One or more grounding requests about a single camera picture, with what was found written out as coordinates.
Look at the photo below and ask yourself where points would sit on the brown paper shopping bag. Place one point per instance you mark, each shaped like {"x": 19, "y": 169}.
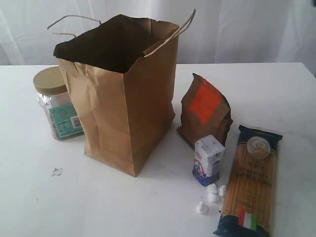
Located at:
{"x": 120, "y": 77}

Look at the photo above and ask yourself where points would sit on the brown pouch orange label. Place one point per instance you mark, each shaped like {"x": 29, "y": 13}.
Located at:
{"x": 205, "y": 111}

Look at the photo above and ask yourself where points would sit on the small white blue carton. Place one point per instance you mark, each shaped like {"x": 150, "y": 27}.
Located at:
{"x": 208, "y": 154}

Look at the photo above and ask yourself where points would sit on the white crumpled lump upper left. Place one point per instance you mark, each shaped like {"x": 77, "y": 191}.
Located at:
{"x": 212, "y": 189}

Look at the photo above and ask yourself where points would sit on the white crumpled lump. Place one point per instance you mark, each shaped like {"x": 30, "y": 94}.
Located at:
{"x": 212, "y": 189}
{"x": 222, "y": 190}
{"x": 202, "y": 208}
{"x": 213, "y": 198}

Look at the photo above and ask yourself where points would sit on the clear jar gold lid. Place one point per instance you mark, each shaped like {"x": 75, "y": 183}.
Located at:
{"x": 53, "y": 97}

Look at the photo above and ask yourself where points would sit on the white crumpled lump right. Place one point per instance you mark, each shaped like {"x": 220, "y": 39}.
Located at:
{"x": 222, "y": 190}

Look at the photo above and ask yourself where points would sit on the white crumpled lump middle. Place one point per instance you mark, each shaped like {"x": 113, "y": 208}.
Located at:
{"x": 213, "y": 198}

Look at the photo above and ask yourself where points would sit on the white crumpled lump lower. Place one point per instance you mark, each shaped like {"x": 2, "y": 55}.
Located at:
{"x": 202, "y": 208}

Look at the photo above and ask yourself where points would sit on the clear plastic scrap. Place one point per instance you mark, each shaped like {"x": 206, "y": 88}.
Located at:
{"x": 57, "y": 172}

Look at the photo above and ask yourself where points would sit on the spaghetti packet dark blue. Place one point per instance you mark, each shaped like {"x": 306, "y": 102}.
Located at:
{"x": 248, "y": 204}

